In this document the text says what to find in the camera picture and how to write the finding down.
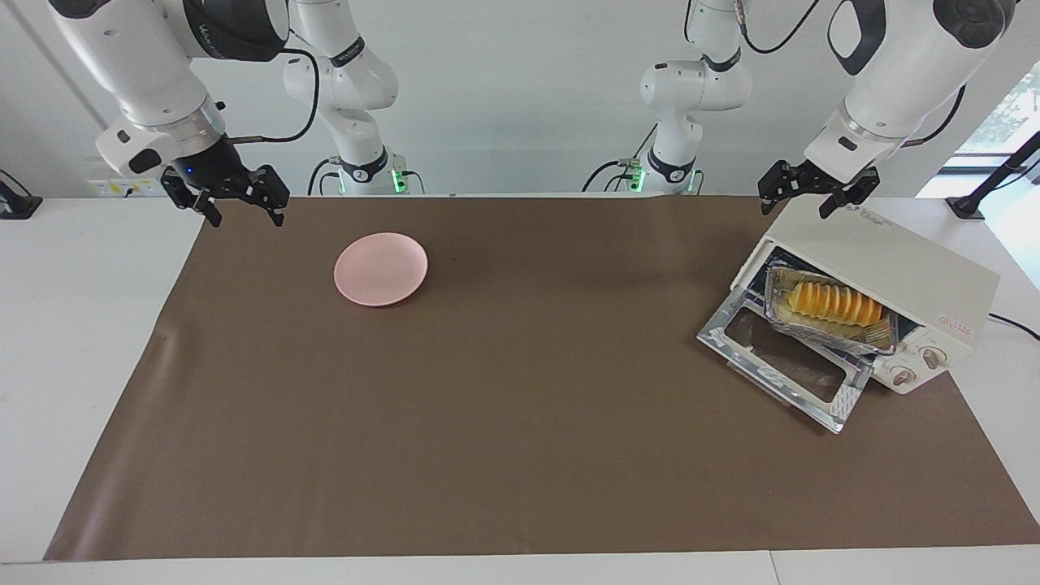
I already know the sliced yellow bread loaf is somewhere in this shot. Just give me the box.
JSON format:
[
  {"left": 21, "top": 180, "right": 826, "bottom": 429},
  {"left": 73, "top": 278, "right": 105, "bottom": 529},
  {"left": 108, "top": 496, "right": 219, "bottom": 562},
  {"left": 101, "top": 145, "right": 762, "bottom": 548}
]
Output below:
[{"left": 786, "top": 280, "right": 884, "bottom": 327}]

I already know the silver foil baking tray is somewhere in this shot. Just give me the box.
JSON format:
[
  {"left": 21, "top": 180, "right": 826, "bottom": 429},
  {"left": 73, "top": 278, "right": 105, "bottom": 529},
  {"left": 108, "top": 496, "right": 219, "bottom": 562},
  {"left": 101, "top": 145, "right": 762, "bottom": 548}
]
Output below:
[{"left": 764, "top": 264, "right": 899, "bottom": 356}]

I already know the cream toaster oven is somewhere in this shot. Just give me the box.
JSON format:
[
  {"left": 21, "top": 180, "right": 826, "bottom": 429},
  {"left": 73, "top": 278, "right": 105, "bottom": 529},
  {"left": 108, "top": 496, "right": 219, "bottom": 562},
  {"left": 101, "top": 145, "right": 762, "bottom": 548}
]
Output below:
[{"left": 731, "top": 197, "right": 1002, "bottom": 396}]

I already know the glass oven door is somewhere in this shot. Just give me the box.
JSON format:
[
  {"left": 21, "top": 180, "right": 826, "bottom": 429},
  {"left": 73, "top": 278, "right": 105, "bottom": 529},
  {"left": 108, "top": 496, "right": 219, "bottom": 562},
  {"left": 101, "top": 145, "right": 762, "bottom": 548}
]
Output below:
[{"left": 696, "top": 286, "right": 874, "bottom": 434}]

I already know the pink round plate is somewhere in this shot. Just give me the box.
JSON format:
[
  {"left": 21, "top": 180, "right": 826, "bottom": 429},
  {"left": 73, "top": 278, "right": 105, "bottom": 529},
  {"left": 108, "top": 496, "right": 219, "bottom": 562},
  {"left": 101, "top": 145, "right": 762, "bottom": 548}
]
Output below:
[{"left": 334, "top": 232, "right": 429, "bottom": 307}]

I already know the bright window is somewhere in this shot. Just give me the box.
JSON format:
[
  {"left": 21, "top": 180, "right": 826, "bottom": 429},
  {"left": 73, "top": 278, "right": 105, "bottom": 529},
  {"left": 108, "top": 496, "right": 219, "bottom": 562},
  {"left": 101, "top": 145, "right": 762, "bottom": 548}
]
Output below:
[{"left": 952, "top": 63, "right": 1040, "bottom": 157}]

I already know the brown table mat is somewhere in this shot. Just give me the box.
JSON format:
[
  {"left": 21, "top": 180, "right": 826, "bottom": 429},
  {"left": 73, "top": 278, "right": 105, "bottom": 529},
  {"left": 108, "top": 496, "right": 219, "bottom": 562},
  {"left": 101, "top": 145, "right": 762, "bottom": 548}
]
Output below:
[{"left": 43, "top": 195, "right": 1040, "bottom": 561}]

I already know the black right base cable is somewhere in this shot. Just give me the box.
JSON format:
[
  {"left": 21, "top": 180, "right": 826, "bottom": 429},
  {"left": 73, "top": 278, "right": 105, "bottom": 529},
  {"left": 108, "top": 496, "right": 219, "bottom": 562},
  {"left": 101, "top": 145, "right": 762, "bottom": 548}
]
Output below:
[{"left": 307, "top": 156, "right": 342, "bottom": 196}]

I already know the black base cable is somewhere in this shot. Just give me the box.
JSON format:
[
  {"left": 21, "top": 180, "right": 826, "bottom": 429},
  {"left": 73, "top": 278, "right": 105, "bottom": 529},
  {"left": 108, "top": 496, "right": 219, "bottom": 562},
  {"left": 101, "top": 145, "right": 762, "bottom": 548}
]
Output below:
[
  {"left": 581, "top": 122, "right": 659, "bottom": 193},
  {"left": 307, "top": 156, "right": 342, "bottom": 196}
]

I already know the white wall power outlet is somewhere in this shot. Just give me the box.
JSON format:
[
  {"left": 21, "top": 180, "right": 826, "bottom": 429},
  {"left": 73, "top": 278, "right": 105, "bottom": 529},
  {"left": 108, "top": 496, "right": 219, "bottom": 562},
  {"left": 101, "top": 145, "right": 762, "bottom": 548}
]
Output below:
[{"left": 88, "top": 177, "right": 163, "bottom": 198}]

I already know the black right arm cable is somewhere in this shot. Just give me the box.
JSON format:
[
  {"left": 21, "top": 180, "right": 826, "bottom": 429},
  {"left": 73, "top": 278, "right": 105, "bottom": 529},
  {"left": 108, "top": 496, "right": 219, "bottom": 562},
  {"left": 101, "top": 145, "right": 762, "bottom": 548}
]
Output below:
[{"left": 223, "top": 47, "right": 320, "bottom": 145}]

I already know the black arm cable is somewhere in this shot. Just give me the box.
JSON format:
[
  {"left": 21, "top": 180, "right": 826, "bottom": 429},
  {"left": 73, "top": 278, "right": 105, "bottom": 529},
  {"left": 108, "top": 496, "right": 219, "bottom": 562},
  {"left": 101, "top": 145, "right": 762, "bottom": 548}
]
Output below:
[
  {"left": 900, "top": 85, "right": 968, "bottom": 149},
  {"left": 223, "top": 47, "right": 320, "bottom": 145}
]

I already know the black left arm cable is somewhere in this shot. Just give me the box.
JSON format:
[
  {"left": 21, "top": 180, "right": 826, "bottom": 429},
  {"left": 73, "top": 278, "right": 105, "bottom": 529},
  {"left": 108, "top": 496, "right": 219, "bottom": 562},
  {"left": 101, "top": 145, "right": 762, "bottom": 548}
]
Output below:
[{"left": 900, "top": 85, "right": 968, "bottom": 149}]

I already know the black left base cable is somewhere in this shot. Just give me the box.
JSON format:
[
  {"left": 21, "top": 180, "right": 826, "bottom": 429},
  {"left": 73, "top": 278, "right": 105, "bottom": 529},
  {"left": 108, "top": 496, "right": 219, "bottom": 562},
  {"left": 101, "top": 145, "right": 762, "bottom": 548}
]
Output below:
[{"left": 581, "top": 122, "right": 659, "bottom": 193}]

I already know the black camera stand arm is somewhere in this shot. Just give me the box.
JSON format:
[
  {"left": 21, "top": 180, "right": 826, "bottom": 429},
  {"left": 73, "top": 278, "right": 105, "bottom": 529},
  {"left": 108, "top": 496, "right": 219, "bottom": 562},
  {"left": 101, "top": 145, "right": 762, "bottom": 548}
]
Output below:
[{"left": 947, "top": 130, "right": 1040, "bottom": 220}]

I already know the black clamp mount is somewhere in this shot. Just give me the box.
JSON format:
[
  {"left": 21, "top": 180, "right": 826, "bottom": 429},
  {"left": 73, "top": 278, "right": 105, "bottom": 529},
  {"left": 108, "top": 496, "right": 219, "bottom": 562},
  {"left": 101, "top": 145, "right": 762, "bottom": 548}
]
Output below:
[{"left": 0, "top": 169, "right": 43, "bottom": 220}]

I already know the black oven power cable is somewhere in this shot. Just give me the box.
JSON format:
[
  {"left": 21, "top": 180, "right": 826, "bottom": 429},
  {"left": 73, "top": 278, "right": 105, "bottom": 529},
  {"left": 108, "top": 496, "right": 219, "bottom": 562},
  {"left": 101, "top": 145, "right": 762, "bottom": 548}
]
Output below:
[{"left": 987, "top": 313, "right": 1040, "bottom": 340}]

